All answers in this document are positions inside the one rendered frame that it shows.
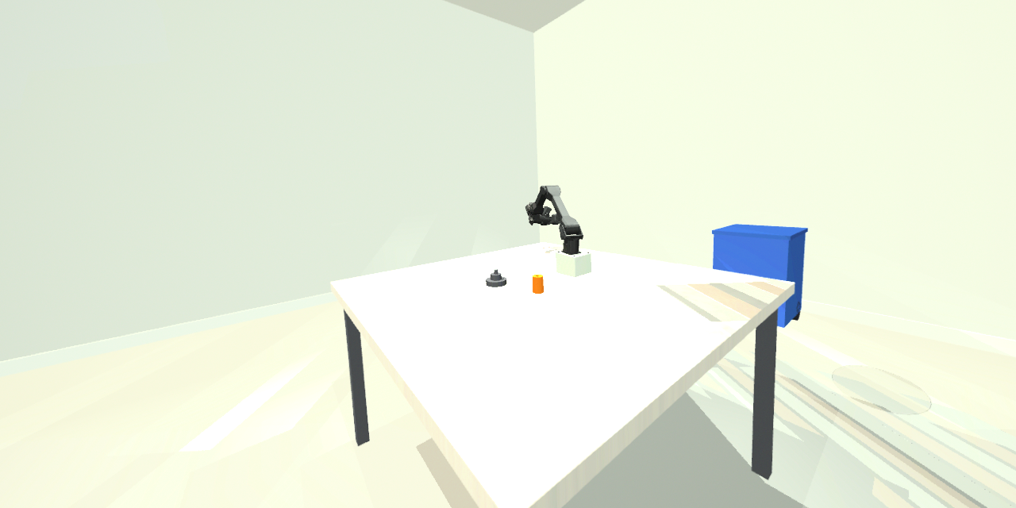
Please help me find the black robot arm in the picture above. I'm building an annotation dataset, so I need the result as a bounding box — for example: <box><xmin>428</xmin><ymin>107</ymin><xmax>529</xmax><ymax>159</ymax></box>
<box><xmin>525</xmin><ymin>185</ymin><xmax>583</xmax><ymax>255</ymax></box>

